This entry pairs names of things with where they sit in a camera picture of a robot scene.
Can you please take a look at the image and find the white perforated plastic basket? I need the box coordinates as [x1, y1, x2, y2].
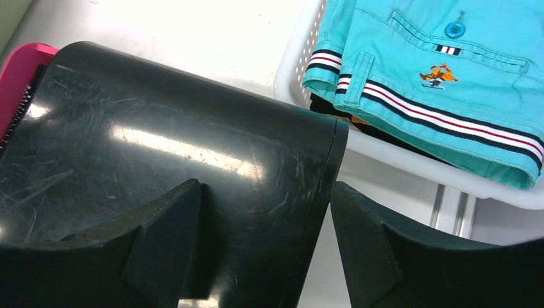
[274, 1, 543, 210]

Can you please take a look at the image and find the black and pink storage organizer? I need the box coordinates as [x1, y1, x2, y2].
[1, 42, 348, 307]

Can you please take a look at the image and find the teal garment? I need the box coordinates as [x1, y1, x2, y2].
[302, 0, 543, 190]

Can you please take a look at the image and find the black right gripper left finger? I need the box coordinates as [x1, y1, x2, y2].
[1, 179, 201, 307]

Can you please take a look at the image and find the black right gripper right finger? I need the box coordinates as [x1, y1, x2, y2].
[330, 182, 543, 307]

